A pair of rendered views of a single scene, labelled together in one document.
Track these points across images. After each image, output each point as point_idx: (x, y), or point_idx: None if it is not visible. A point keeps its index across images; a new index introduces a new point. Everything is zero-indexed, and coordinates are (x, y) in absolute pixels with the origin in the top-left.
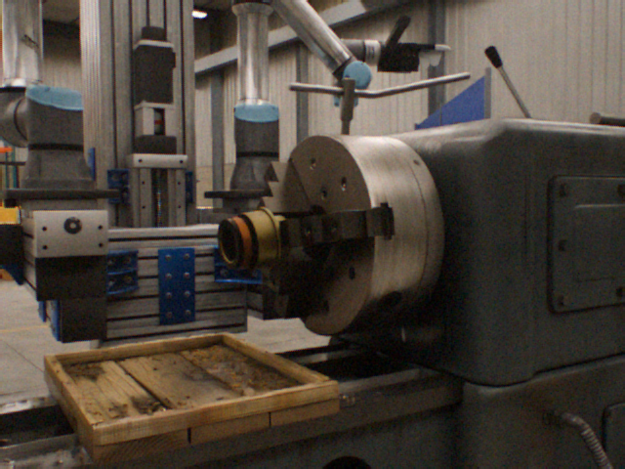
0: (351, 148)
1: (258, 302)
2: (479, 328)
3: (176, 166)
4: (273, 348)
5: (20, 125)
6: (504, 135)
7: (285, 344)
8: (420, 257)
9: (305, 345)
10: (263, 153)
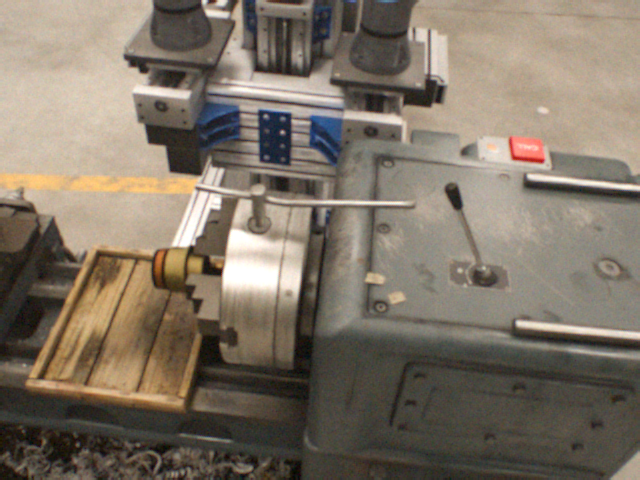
0: (226, 267)
1: None
2: (308, 416)
3: (298, 17)
4: (585, 25)
5: None
6: (330, 341)
7: (603, 23)
8: (267, 360)
9: (623, 33)
10: (378, 35)
